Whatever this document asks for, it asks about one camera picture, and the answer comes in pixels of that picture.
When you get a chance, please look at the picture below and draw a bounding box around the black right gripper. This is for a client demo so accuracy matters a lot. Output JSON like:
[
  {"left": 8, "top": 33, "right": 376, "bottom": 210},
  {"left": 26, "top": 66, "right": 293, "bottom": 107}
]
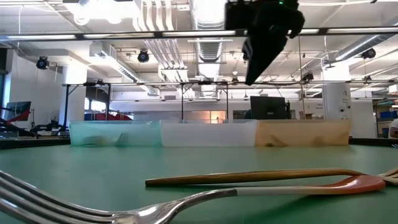
[{"left": 244, "top": 0, "right": 305, "bottom": 86}]

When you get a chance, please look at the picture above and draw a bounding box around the orange-handled silver fork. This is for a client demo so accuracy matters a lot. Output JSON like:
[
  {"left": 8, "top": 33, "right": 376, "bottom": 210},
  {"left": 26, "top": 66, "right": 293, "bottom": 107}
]
[{"left": 0, "top": 169, "right": 387, "bottom": 224}]

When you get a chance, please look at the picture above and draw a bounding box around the black computer monitor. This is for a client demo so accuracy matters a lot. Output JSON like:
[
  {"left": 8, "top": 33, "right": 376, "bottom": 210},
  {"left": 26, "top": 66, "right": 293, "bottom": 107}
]
[{"left": 250, "top": 95, "right": 292, "bottom": 121}]

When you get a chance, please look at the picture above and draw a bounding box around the orange plastic bin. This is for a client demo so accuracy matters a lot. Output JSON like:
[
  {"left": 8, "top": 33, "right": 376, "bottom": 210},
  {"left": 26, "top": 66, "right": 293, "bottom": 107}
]
[{"left": 254, "top": 119, "right": 351, "bottom": 147}]

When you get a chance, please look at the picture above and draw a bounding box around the white column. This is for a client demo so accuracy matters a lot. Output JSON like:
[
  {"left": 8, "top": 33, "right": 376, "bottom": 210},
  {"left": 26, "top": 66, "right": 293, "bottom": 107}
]
[{"left": 322, "top": 62, "right": 352, "bottom": 121}]

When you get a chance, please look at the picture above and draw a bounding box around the clear plastic bin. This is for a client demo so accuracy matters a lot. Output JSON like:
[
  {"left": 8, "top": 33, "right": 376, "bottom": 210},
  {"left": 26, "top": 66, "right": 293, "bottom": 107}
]
[{"left": 159, "top": 119, "right": 259, "bottom": 147}]

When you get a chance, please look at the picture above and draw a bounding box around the shelf with blue bins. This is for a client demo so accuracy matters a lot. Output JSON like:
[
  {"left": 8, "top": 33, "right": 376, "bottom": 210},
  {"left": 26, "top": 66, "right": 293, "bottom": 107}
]
[{"left": 374, "top": 99, "right": 398, "bottom": 138}]

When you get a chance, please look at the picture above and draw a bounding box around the person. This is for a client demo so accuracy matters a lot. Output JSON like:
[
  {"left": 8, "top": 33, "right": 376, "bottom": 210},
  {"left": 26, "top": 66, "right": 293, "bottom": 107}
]
[{"left": 388, "top": 118, "right": 398, "bottom": 139}]

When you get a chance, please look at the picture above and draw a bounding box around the teal plastic bin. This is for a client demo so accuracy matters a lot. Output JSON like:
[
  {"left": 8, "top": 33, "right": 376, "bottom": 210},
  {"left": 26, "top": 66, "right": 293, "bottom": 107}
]
[{"left": 68, "top": 120, "right": 162, "bottom": 147}]

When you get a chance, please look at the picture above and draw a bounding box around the green table mat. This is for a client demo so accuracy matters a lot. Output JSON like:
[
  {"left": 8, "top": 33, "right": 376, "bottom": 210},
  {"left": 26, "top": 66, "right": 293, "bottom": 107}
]
[{"left": 0, "top": 144, "right": 398, "bottom": 224}]

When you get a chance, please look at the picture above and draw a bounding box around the dark computer monitor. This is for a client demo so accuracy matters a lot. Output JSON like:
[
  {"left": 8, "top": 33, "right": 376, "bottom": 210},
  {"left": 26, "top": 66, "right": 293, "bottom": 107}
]
[{"left": 4, "top": 101, "right": 32, "bottom": 122}]

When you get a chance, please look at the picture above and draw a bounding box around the silver ventilation duct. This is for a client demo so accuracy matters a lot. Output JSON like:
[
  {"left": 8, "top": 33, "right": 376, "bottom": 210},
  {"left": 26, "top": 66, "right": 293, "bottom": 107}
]
[
  {"left": 188, "top": 0, "right": 233, "bottom": 98},
  {"left": 323, "top": 33, "right": 398, "bottom": 68}
]

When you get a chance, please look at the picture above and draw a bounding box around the black overhead frame bar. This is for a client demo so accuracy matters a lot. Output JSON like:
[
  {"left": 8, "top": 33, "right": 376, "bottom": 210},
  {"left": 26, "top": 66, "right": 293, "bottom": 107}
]
[{"left": 0, "top": 27, "right": 398, "bottom": 40}]

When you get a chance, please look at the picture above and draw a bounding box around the black metal rack frame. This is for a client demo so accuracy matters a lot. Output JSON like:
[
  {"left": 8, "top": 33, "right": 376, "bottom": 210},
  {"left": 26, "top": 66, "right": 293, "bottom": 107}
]
[{"left": 62, "top": 81, "right": 111, "bottom": 131}]

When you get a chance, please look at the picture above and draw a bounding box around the black aluminium table frame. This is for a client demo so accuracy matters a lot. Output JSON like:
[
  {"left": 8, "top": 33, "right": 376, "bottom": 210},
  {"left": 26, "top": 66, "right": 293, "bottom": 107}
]
[{"left": 0, "top": 136, "right": 398, "bottom": 150}]

